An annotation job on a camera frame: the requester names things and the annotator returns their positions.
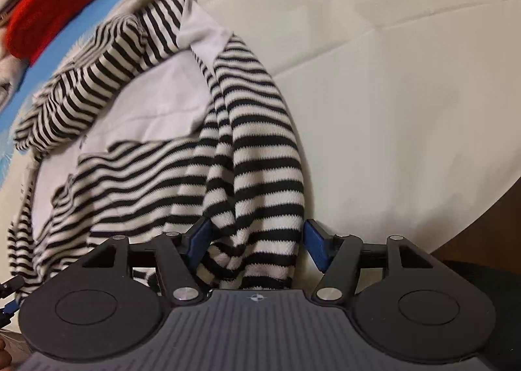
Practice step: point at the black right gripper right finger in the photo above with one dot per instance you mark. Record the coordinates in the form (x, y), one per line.
(399, 298)

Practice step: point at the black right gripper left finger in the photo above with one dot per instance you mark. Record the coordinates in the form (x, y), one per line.
(115, 297)

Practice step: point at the black white striped garment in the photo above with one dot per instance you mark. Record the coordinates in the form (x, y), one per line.
(162, 118)

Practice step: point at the person's hand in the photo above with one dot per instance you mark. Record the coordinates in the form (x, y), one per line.
(5, 357)

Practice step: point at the beige folded blanket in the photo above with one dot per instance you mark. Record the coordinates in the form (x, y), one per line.
(12, 71)

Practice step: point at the blue white patterned bedsheet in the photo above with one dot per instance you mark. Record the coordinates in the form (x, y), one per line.
(314, 49)

